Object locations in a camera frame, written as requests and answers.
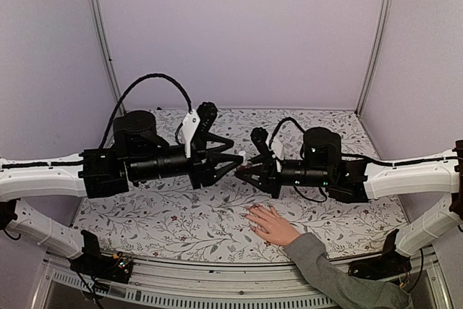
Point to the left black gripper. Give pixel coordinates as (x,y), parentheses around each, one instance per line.
(200,171)

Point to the person's bare hand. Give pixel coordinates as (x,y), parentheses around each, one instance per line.
(270,226)

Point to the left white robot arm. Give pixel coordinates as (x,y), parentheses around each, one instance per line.
(21,180)

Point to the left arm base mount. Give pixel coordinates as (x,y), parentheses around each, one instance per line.
(115,268)

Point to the slotted metal front rail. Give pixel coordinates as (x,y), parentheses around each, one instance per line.
(163,283)

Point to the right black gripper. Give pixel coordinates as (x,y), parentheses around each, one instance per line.
(267,175)

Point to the right aluminium frame post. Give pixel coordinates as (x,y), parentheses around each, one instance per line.
(373,60)

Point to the glitter nail polish bottle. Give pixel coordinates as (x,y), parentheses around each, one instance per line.
(244,167)

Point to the floral patterned table mat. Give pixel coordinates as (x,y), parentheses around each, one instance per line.
(168,219)

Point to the white nail polish cap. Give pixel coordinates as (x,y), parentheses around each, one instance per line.
(244,157)

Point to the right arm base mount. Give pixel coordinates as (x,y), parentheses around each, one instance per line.
(388,263)

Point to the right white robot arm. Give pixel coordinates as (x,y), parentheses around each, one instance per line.
(440,173)

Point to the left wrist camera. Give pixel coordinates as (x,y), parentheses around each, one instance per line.
(196,126)

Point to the aluminium frame post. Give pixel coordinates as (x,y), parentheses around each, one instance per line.
(103,44)
(373,60)

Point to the left aluminium frame post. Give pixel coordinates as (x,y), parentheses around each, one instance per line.
(103,44)

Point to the grey sleeved forearm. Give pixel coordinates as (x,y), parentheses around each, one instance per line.
(308,253)

